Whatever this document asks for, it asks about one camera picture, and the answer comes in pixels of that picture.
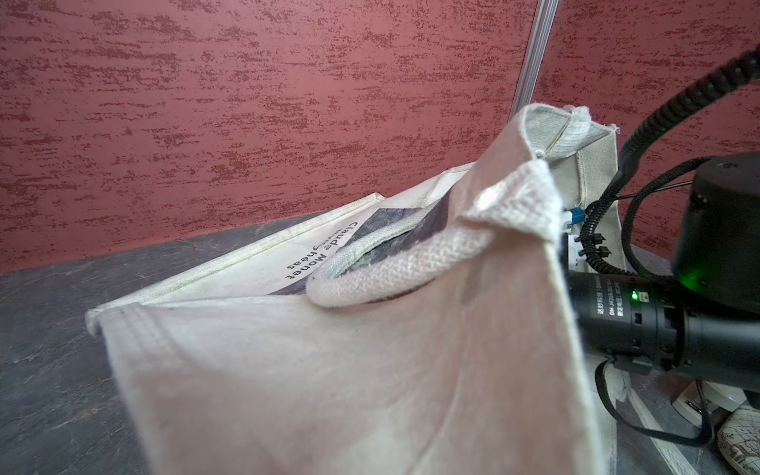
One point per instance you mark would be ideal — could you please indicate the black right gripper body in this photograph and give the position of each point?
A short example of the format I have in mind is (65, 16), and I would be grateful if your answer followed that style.
(643, 325)

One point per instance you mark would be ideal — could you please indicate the beige canvas tote bag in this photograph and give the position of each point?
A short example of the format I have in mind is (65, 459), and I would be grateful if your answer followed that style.
(426, 333)

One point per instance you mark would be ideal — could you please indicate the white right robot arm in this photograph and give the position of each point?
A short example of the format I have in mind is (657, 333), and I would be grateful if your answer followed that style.
(717, 254)

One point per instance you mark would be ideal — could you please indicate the crumpled white cloth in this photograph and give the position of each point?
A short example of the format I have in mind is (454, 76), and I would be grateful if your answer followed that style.
(738, 440)

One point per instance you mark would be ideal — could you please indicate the right aluminium corner post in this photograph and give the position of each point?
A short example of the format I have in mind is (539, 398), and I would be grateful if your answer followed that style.
(546, 11)

